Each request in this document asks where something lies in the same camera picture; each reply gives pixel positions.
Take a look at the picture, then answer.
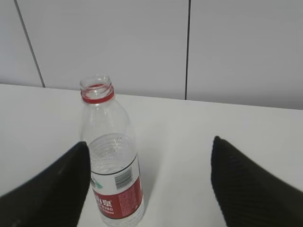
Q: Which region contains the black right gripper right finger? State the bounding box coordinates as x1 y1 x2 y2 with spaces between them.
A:
211 136 303 227

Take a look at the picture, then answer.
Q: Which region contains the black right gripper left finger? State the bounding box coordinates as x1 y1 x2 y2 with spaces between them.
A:
0 141 90 227

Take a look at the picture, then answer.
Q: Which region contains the clear water bottle red label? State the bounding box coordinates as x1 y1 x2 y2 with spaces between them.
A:
80 74 144 227

